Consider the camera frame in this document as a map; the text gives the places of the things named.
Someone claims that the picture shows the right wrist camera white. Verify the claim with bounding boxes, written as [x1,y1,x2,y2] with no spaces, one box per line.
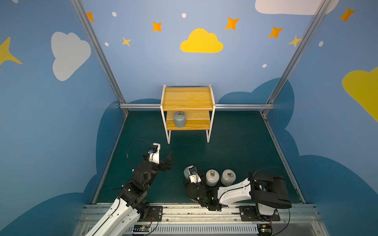
[189,172,201,183]

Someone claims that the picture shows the white frame wooden shelf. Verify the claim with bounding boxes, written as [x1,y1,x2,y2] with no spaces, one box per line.
[160,85,216,144]

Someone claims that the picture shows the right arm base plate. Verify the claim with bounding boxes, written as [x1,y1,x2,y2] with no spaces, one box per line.
[239,206,281,222]

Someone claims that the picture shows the floor rail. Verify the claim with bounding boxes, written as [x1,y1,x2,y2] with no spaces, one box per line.
[260,110,306,204]
[84,109,128,204]

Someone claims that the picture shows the right controller board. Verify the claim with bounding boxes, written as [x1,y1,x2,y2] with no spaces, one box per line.
[257,224,273,236]

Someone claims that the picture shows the controller board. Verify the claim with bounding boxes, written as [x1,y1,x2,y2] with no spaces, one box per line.
[132,225,151,233]
[257,224,273,236]

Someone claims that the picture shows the horizontal aluminium rail back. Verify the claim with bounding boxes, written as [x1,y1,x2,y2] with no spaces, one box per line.
[119,103,274,111]

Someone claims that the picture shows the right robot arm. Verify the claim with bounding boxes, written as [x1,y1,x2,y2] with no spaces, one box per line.
[184,171,292,216]

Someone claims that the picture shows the grey-blue tea canister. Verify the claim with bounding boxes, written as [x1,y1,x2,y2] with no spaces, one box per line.
[184,165,197,180]
[174,111,187,128]

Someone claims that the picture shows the left vertical aluminium post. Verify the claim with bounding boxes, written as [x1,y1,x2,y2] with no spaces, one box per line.
[70,0,126,104]

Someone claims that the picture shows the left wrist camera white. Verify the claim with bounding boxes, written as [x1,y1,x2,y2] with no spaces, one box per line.
[148,143,161,164]

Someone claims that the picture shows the left controller board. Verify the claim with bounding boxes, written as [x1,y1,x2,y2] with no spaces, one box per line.
[132,225,151,233]

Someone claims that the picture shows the right side floor rail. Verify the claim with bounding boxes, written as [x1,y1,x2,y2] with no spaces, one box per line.
[260,110,306,204]

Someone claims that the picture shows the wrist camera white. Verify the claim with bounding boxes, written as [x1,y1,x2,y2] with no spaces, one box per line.
[189,172,201,183]
[148,143,161,164]

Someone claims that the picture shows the left side floor rail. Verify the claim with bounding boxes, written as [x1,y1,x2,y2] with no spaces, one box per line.
[84,109,128,204]

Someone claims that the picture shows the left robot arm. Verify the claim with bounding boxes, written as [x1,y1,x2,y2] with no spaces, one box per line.
[86,151,172,236]

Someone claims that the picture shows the right vertical aluminium post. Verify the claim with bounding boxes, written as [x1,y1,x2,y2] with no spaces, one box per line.
[266,0,331,110]

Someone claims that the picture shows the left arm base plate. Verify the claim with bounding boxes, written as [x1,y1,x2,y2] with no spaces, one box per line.
[139,206,163,222]

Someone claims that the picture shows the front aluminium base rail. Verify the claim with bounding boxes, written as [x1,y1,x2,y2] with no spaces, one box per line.
[75,203,325,236]

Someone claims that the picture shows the vertical aluminium post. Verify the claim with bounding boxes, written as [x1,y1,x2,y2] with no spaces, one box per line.
[70,0,126,104]
[266,0,331,110]

